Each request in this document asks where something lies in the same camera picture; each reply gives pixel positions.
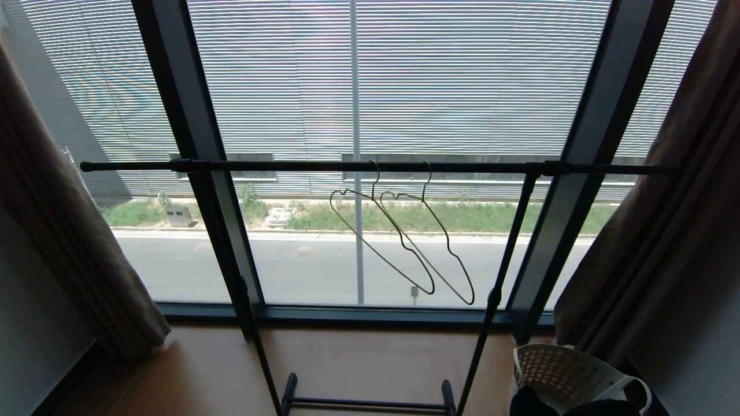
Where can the pink clothes hanger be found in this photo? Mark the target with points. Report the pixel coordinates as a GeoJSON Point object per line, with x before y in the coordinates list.
{"type": "Point", "coordinates": [376, 176]}
{"type": "Point", "coordinates": [429, 176]}

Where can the black clothes rack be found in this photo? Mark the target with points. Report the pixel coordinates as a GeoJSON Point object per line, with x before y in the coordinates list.
{"type": "Point", "coordinates": [289, 166]}

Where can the white laundry basket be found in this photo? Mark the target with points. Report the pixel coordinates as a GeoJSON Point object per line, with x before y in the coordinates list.
{"type": "Point", "coordinates": [555, 370]}

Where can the window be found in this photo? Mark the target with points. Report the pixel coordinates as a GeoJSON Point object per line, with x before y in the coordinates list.
{"type": "Point", "coordinates": [188, 115]}

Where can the brown curtain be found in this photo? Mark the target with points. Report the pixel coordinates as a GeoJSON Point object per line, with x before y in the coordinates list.
{"type": "Point", "coordinates": [665, 231]}
{"type": "Point", "coordinates": [58, 231]}

